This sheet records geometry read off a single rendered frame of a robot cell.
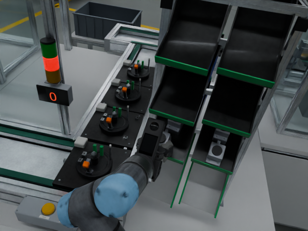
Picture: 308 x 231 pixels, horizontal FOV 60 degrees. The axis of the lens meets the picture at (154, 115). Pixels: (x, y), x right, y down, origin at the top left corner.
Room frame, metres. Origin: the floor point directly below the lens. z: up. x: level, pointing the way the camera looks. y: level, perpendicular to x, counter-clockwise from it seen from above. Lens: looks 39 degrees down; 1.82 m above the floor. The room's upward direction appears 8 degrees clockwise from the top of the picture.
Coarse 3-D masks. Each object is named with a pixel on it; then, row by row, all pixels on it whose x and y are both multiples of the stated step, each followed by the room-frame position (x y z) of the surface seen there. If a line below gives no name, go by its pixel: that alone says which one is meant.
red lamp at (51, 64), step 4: (56, 56) 0.81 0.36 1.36; (44, 60) 0.79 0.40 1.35; (48, 60) 0.78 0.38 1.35; (52, 60) 0.79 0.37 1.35; (56, 60) 0.80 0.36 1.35; (44, 64) 0.79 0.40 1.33; (48, 64) 0.78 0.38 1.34; (52, 64) 0.79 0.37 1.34; (56, 64) 0.80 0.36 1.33; (44, 68) 0.80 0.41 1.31; (48, 68) 0.78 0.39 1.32; (52, 68) 0.79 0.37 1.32; (56, 68) 0.80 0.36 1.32
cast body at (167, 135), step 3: (165, 129) 0.64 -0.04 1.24; (165, 132) 0.59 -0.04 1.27; (162, 135) 0.58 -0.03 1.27; (165, 135) 0.59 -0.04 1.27; (168, 135) 0.59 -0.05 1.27; (162, 138) 0.57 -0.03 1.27; (165, 138) 0.57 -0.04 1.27; (168, 138) 0.58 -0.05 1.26; (162, 141) 0.56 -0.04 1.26; (165, 141) 0.57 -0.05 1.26; (159, 144) 0.56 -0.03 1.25
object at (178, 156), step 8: (200, 112) 0.67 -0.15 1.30; (160, 120) 0.68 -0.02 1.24; (184, 128) 0.66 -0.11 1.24; (192, 128) 0.66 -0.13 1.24; (176, 136) 0.63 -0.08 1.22; (184, 136) 0.63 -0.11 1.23; (192, 136) 0.62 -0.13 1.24; (176, 144) 0.61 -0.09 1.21; (184, 144) 0.61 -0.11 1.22; (176, 152) 0.58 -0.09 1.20; (184, 152) 0.58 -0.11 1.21; (176, 160) 0.54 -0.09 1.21; (184, 160) 0.56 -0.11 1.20
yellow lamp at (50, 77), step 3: (45, 72) 0.79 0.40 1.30; (48, 72) 0.78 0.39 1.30; (51, 72) 0.78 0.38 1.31; (54, 72) 0.79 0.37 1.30; (57, 72) 0.80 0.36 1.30; (48, 75) 0.78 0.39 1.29; (51, 75) 0.78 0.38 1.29; (54, 75) 0.79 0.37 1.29; (57, 75) 0.80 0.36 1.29; (48, 78) 0.79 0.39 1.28; (51, 78) 0.78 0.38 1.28; (54, 78) 0.79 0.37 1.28; (57, 78) 0.79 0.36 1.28; (60, 78) 0.81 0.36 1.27; (48, 81) 0.79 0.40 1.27; (51, 81) 0.78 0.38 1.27; (54, 81) 0.79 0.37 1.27; (57, 81) 0.79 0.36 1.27
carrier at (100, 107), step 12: (96, 108) 1.01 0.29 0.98; (108, 108) 1.04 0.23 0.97; (120, 108) 0.97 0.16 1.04; (96, 120) 0.94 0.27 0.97; (120, 120) 0.94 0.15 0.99; (132, 120) 0.97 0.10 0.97; (84, 132) 0.85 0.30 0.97; (96, 132) 0.86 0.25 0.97; (108, 132) 0.86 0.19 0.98; (120, 132) 0.87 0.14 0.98; (132, 132) 0.89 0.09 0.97; (108, 144) 0.80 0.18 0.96; (120, 144) 0.80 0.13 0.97; (132, 144) 0.81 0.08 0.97
